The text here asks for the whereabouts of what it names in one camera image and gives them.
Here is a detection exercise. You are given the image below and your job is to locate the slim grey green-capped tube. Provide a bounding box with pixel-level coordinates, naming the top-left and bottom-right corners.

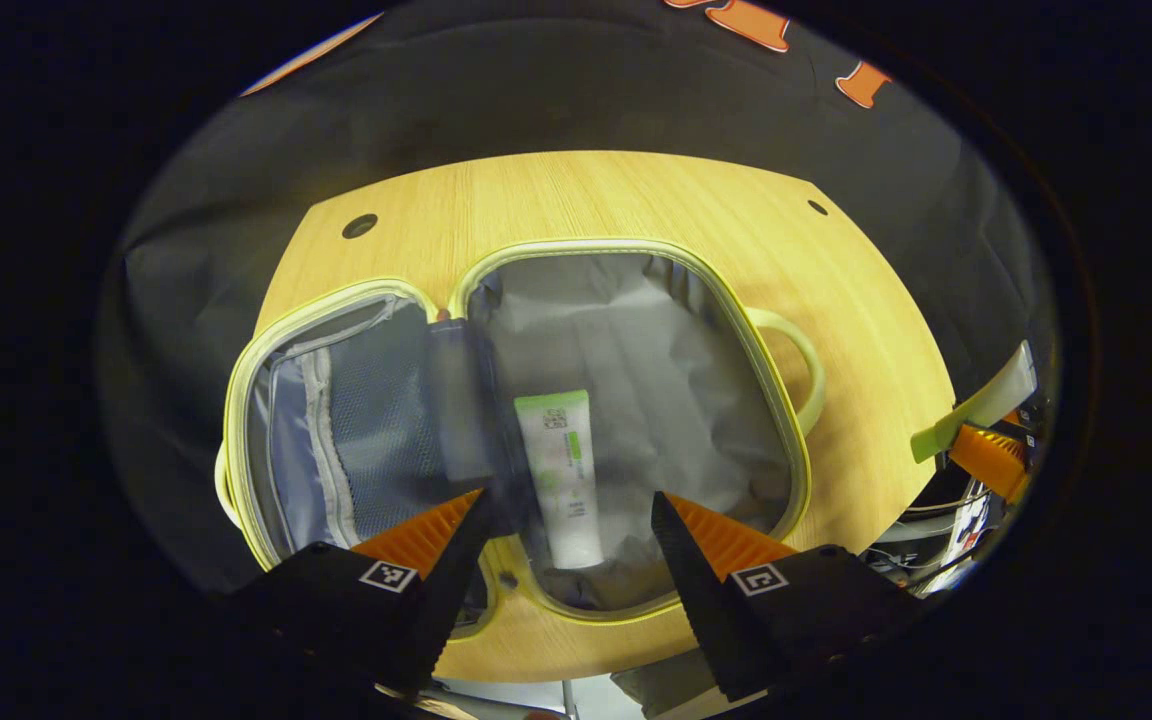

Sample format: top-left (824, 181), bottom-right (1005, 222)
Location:
top-left (910, 340), bottom-right (1039, 464)

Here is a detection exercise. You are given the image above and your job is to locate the cream suitcase with handle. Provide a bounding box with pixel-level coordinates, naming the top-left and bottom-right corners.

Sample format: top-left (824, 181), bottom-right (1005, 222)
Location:
top-left (214, 238), bottom-right (827, 626)

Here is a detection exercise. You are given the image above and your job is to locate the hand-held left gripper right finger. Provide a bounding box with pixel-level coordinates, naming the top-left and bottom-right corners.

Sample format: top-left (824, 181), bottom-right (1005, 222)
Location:
top-left (650, 490), bottom-right (927, 703)

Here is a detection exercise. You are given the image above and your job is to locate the black backdrop cloth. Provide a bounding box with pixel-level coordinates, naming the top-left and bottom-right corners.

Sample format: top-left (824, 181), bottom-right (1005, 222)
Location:
top-left (96, 0), bottom-right (1062, 601)

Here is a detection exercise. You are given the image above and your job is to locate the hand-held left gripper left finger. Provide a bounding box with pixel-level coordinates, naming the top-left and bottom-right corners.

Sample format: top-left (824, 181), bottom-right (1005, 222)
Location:
top-left (221, 488), bottom-right (493, 701)

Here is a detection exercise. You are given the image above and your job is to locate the wide green and white tube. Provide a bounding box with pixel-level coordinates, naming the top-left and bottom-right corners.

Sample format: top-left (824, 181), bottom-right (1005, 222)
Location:
top-left (513, 389), bottom-right (605, 571)

